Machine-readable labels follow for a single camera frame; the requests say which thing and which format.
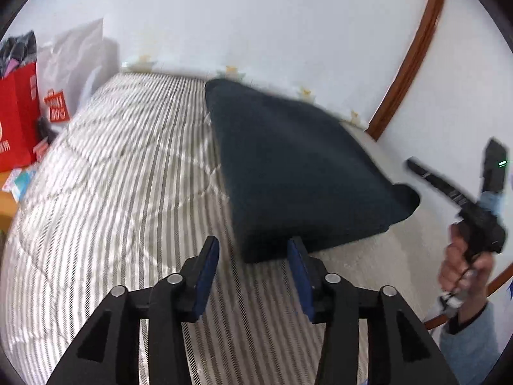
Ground person's right forearm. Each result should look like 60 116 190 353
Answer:
439 289 503 385

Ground black garment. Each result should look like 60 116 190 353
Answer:
204 79 421 264

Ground brown wooden door frame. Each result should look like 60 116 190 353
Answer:
366 0 450 141

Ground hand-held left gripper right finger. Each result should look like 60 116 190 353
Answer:
288 236 459 385

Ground light blue packet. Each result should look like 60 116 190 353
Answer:
2 166 38 202

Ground person's right hand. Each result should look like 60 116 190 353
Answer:
439 222 494 313

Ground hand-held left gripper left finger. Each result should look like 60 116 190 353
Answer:
46 236 220 385

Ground white plastic bag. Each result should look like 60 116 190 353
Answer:
37 18 119 125

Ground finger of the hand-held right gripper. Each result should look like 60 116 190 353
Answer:
407 158 470 210

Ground dark patterned cloth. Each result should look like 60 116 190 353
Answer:
0 31 38 80

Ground red paper bag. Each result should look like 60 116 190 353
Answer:
0 64 41 171

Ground grey striped white bedspread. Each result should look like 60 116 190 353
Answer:
0 73 442 385

